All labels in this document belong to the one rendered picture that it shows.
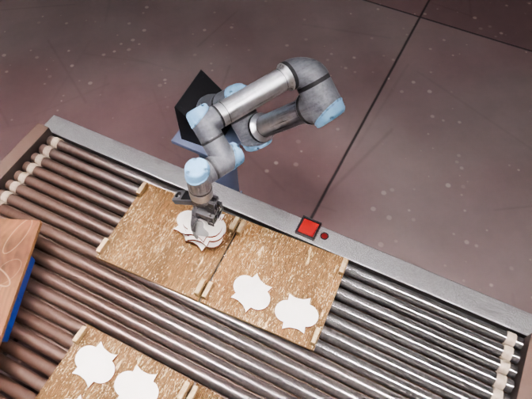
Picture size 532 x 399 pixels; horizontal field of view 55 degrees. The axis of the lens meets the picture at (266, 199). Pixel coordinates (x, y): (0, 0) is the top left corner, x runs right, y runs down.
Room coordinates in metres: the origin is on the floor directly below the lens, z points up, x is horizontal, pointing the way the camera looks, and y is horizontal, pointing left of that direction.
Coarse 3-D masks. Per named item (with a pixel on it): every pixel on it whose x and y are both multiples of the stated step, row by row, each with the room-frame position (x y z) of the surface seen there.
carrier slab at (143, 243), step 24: (144, 192) 1.09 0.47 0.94; (168, 192) 1.09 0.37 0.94; (144, 216) 0.98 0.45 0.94; (168, 216) 0.98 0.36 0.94; (120, 240) 0.88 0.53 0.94; (144, 240) 0.88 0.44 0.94; (168, 240) 0.88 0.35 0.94; (120, 264) 0.78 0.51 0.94; (144, 264) 0.78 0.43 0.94; (168, 264) 0.78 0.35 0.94; (192, 264) 0.78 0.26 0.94; (216, 264) 0.78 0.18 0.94; (168, 288) 0.69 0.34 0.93; (192, 288) 0.69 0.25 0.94
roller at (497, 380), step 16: (48, 176) 1.18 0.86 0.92; (80, 192) 1.10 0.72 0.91; (96, 192) 1.10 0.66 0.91; (112, 208) 1.03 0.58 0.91; (336, 304) 0.64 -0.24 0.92; (352, 320) 0.59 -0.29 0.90; (368, 320) 0.58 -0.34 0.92; (400, 336) 0.52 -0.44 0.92; (432, 352) 0.47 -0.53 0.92; (448, 352) 0.47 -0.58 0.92; (464, 368) 0.42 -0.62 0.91; (480, 368) 0.42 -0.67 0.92; (496, 384) 0.37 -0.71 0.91; (512, 384) 0.37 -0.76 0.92
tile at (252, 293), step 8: (240, 280) 0.71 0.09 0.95; (248, 280) 0.71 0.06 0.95; (256, 280) 0.71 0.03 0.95; (240, 288) 0.69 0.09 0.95; (248, 288) 0.68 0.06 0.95; (256, 288) 0.68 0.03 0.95; (264, 288) 0.68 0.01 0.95; (232, 296) 0.66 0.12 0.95; (240, 296) 0.66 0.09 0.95; (248, 296) 0.66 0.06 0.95; (256, 296) 0.66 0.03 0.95; (264, 296) 0.66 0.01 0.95; (248, 304) 0.63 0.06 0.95; (256, 304) 0.63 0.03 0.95; (264, 304) 0.63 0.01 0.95
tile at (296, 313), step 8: (280, 304) 0.63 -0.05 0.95; (288, 304) 0.63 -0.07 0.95; (296, 304) 0.63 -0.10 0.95; (304, 304) 0.63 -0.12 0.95; (280, 312) 0.60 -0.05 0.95; (288, 312) 0.60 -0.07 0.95; (296, 312) 0.60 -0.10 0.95; (304, 312) 0.60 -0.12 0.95; (312, 312) 0.60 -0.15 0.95; (280, 320) 0.57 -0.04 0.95; (288, 320) 0.57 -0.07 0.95; (296, 320) 0.57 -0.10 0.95; (304, 320) 0.57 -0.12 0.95; (312, 320) 0.57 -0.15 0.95; (288, 328) 0.55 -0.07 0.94; (296, 328) 0.55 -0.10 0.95; (304, 328) 0.55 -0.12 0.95
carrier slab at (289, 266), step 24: (240, 240) 0.88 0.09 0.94; (264, 240) 0.88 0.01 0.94; (288, 240) 0.87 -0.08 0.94; (240, 264) 0.78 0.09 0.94; (264, 264) 0.78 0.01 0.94; (288, 264) 0.78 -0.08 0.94; (312, 264) 0.78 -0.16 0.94; (336, 264) 0.78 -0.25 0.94; (216, 288) 0.69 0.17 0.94; (288, 288) 0.69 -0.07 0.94; (312, 288) 0.69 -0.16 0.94; (336, 288) 0.69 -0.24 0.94; (240, 312) 0.61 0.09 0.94; (264, 312) 0.60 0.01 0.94; (288, 336) 0.52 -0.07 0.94; (312, 336) 0.52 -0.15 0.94
